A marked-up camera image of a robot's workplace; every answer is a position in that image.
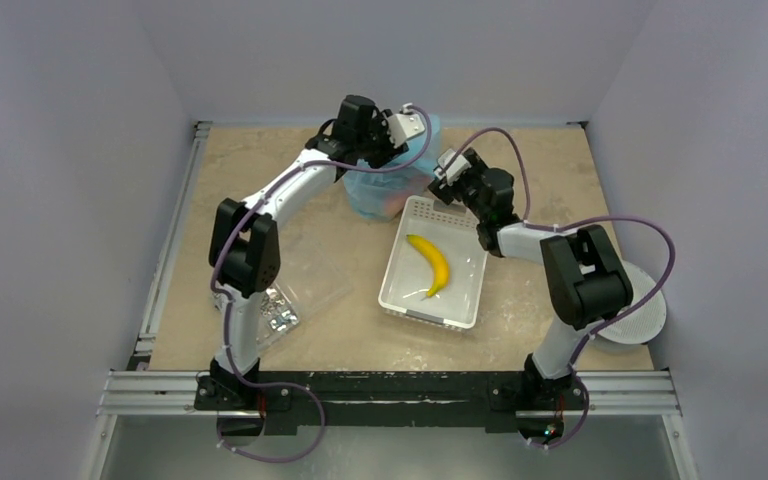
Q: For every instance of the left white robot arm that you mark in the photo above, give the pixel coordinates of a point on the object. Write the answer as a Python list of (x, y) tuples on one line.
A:
[(245, 251)]

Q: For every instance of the light blue plastic bag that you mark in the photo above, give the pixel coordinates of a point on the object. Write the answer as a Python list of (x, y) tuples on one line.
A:
[(382, 196)]

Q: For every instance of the yellow fake banana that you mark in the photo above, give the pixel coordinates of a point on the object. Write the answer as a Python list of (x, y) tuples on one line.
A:
[(437, 261)]

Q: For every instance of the white filament spool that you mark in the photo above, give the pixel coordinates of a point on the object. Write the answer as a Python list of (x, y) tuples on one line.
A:
[(641, 326)]

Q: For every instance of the white plastic basket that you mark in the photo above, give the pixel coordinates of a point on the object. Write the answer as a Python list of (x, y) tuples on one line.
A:
[(408, 276)]

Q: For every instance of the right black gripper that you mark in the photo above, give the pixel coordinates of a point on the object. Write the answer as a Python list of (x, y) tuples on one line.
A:
[(446, 188)]

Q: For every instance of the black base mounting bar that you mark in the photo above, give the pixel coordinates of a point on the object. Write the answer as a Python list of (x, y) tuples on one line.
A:
[(280, 402)]

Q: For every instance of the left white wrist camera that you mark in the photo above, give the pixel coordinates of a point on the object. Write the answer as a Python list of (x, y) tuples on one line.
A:
[(405, 125)]

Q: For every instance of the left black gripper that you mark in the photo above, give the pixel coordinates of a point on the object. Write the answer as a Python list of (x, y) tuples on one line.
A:
[(380, 124)]

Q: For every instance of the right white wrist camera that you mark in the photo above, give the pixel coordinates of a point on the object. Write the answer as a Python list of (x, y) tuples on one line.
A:
[(451, 166)]

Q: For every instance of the clear plastic screw box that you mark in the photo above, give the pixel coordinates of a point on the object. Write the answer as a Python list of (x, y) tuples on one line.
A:
[(309, 283)]

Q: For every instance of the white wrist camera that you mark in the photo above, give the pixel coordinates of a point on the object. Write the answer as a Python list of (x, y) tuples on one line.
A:
[(451, 166), (405, 125)]

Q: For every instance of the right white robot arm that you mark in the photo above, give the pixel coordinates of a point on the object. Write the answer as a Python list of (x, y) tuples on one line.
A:
[(586, 279)]

